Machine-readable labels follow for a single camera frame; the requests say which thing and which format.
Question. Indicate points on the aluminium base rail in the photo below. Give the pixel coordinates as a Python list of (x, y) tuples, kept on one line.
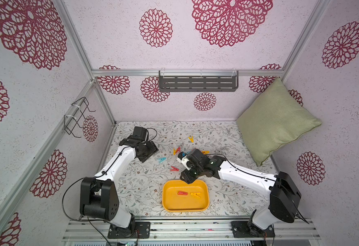
[(192, 229)]

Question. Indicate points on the teal clothespin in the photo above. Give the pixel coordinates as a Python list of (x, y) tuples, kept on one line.
[(161, 159)]

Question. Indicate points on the red clothespin near tray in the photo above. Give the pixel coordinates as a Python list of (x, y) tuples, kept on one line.
[(174, 169)]

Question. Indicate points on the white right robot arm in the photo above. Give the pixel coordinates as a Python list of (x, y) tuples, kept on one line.
[(284, 196)]

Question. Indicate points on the grey wall shelf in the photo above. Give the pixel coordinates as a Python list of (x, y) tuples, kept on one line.
[(198, 83)]

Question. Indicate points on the green square pillow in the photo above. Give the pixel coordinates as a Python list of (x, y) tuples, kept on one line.
[(274, 120)]

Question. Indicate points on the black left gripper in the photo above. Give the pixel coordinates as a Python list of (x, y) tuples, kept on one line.
[(153, 149)]

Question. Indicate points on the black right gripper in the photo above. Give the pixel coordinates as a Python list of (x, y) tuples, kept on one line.
[(188, 171)]

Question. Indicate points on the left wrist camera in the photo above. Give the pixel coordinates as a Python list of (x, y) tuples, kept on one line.
[(140, 133)]

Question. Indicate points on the black wire wall rack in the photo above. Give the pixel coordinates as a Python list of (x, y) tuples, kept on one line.
[(72, 121)]

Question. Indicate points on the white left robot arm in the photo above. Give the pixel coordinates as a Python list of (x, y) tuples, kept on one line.
[(98, 195)]

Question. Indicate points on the yellow plastic storage tray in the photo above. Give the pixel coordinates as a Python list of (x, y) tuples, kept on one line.
[(178, 203)]

